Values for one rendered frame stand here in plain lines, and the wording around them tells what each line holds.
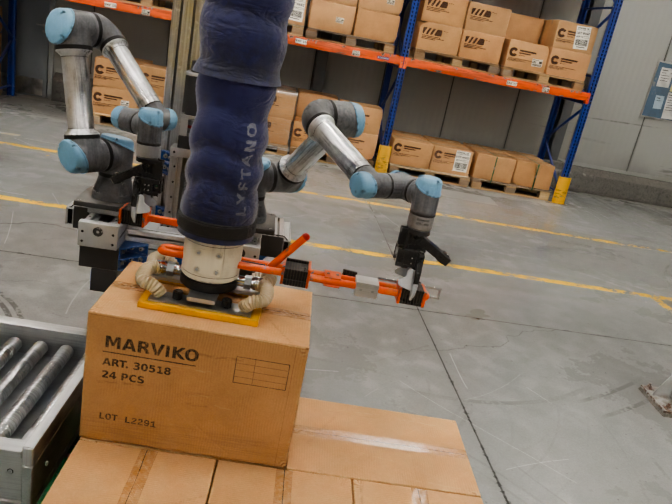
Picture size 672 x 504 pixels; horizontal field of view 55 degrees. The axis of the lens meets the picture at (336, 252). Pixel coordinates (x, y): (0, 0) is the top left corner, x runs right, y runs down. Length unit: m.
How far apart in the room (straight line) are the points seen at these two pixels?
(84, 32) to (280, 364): 1.28
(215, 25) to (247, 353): 0.86
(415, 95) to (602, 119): 3.15
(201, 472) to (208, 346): 0.37
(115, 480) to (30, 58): 9.37
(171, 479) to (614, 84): 10.44
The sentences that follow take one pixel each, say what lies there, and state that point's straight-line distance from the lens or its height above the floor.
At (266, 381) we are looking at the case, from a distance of 1.83.
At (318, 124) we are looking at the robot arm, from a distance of 2.03.
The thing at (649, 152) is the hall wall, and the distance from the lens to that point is 12.10.
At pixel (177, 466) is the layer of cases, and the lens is 1.95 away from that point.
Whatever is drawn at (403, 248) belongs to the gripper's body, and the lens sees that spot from 1.88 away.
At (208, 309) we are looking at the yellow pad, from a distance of 1.85.
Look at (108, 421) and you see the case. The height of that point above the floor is 0.62.
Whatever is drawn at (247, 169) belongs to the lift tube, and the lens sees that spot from 1.76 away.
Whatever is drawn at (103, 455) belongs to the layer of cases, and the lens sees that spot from 1.99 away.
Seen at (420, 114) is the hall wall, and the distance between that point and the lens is 10.58.
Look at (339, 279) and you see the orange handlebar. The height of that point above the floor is 1.09.
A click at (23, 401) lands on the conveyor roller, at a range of 2.20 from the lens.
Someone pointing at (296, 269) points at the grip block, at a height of 1.09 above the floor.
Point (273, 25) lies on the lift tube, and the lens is 1.72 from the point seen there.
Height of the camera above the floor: 1.77
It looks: 19 degrees down
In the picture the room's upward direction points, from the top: 11 degrees clockwise
